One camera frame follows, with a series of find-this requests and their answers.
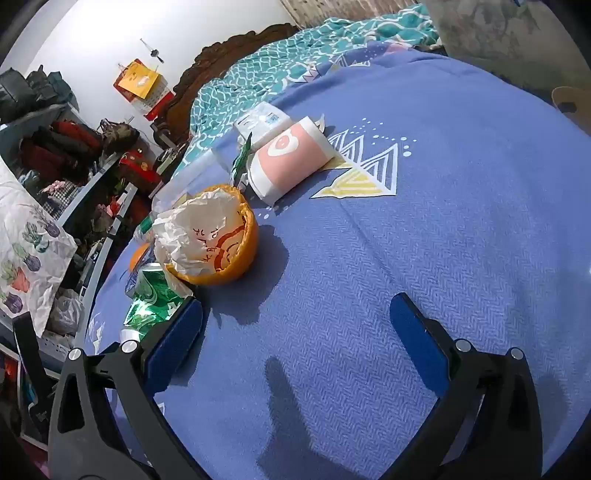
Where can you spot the white box with blue print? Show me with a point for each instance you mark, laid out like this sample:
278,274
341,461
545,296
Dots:
258,120

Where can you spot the green wrapper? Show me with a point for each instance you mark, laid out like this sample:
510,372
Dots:
242,157

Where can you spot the hanging keys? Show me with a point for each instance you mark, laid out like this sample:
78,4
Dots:
154,51

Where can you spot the white floral cloth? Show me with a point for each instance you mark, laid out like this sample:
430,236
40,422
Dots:
27,240

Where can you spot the brown handbag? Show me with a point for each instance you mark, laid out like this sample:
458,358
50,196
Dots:
117,136

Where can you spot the white paper wrapper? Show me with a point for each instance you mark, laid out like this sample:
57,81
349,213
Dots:
194,230

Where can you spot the red gift box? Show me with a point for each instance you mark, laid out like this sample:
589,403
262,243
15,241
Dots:
138,173

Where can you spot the grey metal shelving rack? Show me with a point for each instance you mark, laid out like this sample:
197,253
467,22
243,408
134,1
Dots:
87,187

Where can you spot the blue printed bed sheet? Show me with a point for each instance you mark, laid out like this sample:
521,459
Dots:
415,230

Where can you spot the carved wooden headboard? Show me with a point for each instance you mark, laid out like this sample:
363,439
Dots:
194,78

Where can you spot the pile of black bags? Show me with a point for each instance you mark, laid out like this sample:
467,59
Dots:
27,90

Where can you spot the grey plastic bag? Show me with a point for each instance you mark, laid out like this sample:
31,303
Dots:
67,314

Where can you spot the teal patterned blanket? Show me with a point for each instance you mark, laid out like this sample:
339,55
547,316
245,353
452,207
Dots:
258,69

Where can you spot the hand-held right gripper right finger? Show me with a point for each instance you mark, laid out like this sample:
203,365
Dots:
418,337

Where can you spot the small orange peel piece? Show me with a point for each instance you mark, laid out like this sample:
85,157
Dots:
138,258

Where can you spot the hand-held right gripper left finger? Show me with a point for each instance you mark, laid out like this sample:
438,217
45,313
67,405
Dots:
178,337

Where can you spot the grey floral curtain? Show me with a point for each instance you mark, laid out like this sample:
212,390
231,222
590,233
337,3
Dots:
485,37

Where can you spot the yellow and red wall calendar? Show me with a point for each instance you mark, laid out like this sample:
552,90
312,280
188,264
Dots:
138,81

